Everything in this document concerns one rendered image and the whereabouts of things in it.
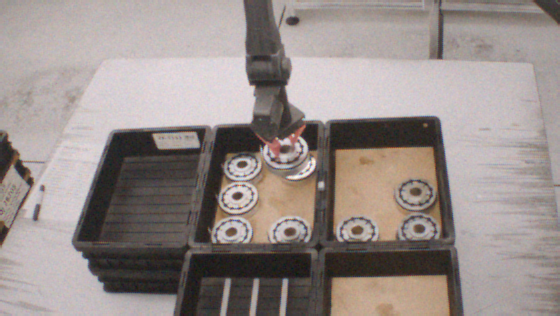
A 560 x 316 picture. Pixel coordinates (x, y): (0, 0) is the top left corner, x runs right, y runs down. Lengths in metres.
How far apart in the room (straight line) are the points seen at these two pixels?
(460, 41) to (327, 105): 1.56
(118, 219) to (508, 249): 1.02
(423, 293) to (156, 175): 0.79
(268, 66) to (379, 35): 2.29
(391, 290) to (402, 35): 2.24
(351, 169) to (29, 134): 2.22
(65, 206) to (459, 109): 1.26
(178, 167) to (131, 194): 0.15
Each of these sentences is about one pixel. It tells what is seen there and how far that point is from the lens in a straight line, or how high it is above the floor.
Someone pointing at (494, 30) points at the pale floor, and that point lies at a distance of 3.53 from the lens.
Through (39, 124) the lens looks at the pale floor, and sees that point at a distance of 3.49.
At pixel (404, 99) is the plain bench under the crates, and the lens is 2.00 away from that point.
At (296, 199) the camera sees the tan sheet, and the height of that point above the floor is 0.83.
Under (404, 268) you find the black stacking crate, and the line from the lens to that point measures 1.40.
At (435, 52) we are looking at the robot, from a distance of 2.29.
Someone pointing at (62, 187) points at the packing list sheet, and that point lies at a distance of 2.01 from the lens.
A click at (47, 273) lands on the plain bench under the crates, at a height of 0.70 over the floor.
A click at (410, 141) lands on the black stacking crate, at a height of 0.85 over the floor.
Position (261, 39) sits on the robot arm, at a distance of 1.17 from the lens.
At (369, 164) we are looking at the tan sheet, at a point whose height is 0.83.
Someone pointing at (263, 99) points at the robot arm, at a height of 1.25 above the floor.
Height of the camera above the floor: 2.04
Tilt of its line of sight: 46 degrees down
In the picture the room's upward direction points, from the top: 11 degrees counter-clockwise
